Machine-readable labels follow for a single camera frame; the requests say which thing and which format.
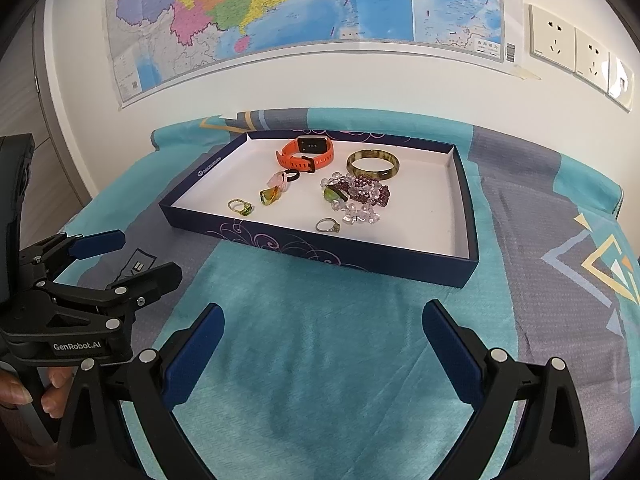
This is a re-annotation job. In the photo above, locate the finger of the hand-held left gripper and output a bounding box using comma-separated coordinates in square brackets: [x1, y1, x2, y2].
[35, 261, 183, 323]
[20, 230, 126, 283]

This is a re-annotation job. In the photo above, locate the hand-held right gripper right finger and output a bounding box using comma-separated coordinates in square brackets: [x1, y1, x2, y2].
[422, 300, 591, 480]

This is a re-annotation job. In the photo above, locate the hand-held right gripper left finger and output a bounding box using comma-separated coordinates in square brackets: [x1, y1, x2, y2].
[57, 303, 226, 480]

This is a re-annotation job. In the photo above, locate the dark blue shallow box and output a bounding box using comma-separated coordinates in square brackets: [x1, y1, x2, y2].
[159, 130, 480, 289]

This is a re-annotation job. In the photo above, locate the clear crystal bead bracelet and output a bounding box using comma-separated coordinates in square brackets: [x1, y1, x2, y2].
[320, 172, 383, 226]

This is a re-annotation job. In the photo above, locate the orange smart band watch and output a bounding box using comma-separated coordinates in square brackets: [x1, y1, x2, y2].
[276, 135, 335, 171]

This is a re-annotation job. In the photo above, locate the green stone black ring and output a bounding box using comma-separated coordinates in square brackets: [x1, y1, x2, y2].
[322, 186, 351, 211]

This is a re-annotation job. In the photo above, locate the olive brown bangle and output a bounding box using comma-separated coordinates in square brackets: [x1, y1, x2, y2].
[346, 149, 400, 182]

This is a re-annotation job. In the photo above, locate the person's left hand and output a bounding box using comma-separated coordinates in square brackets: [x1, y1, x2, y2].
[0, 365, 76, 420]

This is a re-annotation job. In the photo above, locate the teal grey printed blanket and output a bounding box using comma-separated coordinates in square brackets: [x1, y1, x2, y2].
[50, 106, 640, 480]

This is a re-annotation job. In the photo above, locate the grey cabinet door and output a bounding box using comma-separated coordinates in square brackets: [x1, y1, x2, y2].
[0, 0, 101, 211]

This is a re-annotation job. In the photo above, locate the colourful wall map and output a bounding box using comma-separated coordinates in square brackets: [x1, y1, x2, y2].
[102, 0, 523, 108]

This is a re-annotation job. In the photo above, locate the white wall network socket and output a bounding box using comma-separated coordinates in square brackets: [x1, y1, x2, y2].
[606, 55, 635, 111]

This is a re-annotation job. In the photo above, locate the white wall power socket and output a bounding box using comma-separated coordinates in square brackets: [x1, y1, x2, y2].
[574, 27, 611, 92]
[529, 4, 577, 71]

